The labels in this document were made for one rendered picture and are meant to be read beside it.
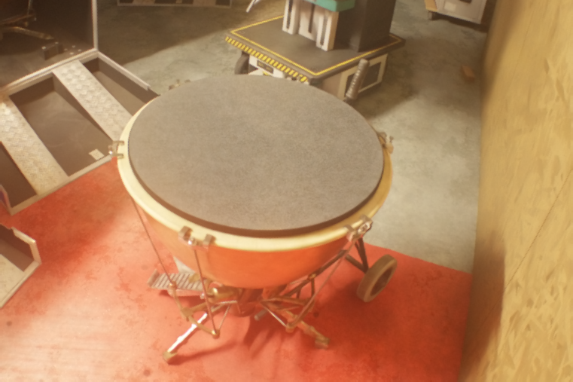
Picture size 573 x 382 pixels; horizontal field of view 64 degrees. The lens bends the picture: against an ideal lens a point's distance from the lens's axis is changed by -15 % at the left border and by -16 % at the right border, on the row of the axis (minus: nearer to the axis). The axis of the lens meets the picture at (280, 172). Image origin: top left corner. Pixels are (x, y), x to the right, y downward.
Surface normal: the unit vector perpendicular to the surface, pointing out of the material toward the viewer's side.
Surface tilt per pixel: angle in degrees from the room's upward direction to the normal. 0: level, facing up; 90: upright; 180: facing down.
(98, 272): 0
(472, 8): 90
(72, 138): 2
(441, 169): 0
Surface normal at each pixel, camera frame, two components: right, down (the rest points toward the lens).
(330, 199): 0.11, -0.77
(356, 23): -0.69, 0.40
